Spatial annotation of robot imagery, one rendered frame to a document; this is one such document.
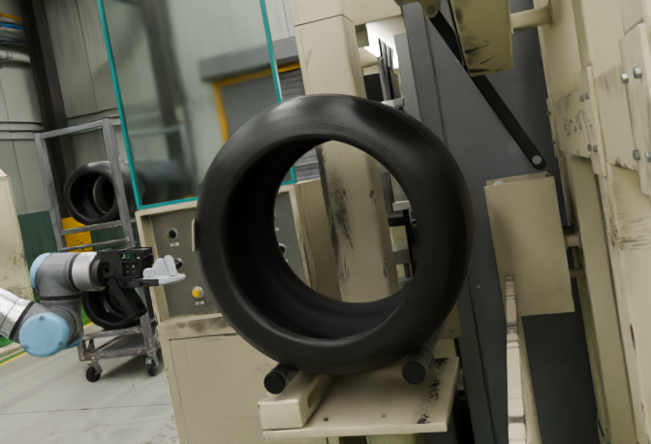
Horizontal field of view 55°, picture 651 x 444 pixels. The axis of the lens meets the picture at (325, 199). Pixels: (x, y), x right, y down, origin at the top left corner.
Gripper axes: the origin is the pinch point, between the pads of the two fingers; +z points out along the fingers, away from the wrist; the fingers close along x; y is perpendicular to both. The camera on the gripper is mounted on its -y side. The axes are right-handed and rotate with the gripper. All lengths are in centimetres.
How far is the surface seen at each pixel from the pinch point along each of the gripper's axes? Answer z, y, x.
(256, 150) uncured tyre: 24.9, 27.8, -11.7
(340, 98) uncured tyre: 41, 37, -8
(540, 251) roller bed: 77, 2, 19
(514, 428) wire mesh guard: 70, -3, -57
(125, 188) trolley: -199, 5, 281
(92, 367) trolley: -234, -129, 270
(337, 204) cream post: 30.2, 13.5, 26.1
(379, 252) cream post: 40.1, 1.2, 26.1
